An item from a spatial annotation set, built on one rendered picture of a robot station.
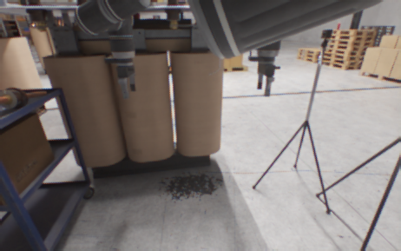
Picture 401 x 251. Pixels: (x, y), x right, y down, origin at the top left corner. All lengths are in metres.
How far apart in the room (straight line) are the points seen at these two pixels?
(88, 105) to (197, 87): 0.80
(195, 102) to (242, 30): 1.35
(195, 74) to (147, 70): 0.34
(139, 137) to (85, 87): 0.53
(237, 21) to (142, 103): 1.37
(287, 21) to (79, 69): 1.46
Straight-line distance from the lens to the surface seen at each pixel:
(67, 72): 1.66
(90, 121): 1.73
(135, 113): 1.64
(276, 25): 0.31
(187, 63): 1.55
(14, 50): 3.82
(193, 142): 1.77
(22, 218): 1.32
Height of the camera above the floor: 1.25
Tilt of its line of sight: 26 degrees down
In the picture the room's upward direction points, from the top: 1 degrees counter-clockwise
